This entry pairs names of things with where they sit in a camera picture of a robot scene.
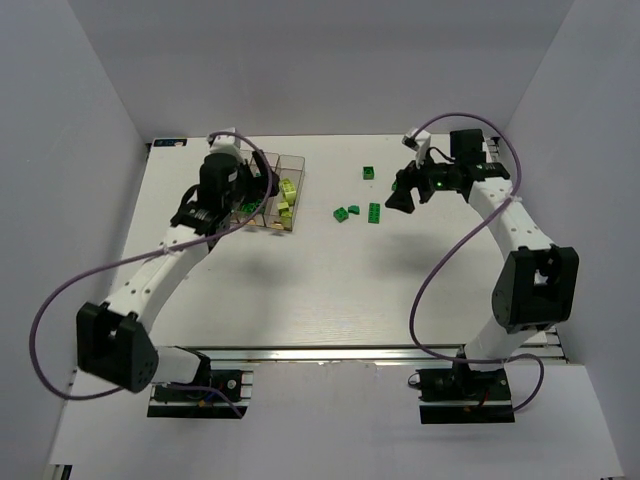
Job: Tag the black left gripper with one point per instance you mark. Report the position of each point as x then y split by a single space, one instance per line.
257 176

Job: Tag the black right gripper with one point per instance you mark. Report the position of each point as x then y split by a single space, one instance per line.
417 182

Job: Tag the lime 2x2 lego brick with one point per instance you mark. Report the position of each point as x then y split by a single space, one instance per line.
286 219

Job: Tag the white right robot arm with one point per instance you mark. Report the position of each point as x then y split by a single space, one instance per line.
535 288

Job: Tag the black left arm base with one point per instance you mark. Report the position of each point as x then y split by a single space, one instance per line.
224 394

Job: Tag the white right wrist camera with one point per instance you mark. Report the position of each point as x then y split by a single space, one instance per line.
419 141

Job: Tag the lime 2x3 lego brick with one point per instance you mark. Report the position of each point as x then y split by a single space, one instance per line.
287 188

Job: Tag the blue table label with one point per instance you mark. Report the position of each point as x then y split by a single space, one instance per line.
169 142

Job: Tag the smoky clear middle container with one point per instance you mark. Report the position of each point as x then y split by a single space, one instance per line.
257 215

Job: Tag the green 2x2 lego brick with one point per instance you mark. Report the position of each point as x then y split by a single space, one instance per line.
340 214

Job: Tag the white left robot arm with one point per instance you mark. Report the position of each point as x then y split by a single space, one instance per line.
113 338

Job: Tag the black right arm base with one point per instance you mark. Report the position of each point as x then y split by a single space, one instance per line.
458 396

